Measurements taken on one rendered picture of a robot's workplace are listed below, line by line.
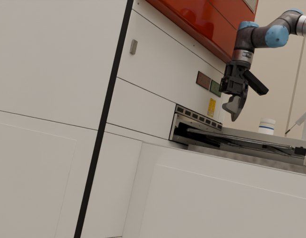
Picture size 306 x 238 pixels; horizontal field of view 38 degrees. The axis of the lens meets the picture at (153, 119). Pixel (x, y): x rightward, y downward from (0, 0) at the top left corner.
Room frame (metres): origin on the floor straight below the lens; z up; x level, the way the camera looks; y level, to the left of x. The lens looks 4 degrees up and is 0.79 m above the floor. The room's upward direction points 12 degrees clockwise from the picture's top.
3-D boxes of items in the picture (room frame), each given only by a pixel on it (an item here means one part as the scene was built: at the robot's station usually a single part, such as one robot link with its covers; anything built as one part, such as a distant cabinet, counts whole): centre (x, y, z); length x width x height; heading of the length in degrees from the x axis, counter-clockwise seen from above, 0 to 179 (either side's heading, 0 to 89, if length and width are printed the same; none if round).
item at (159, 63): (1.56, -0.08, 1.02); 0.81 x 0.03 x 0.40; 149
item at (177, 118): (1.71, -0.19, 0.89); 0.44 x 0.02 x 0.10; 149
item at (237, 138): (1.46, -0.28, 0.90); 0.37 x 0.01 x 0.01; 59
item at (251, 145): (1.61, -0.37, 0.90); 0.34 x 0.34 x 0.01; 59
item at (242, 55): (1.59, -0.27, 1.20); 0.08 x 0.08 x 0.05
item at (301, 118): (1.76, -0.60, 1.03); 0.06 x 0.04 x 0.13; 59
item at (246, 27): (1.59, -0.28, 1.27); 0.09 x 0.08 x 0.11; 41
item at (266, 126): (2.07, -0.53, 1.01); 0.07 x 0.07 x 0.10
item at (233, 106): (1.57, -0.27, 1.01); 0.06 x 0.03 x 0.09; 105
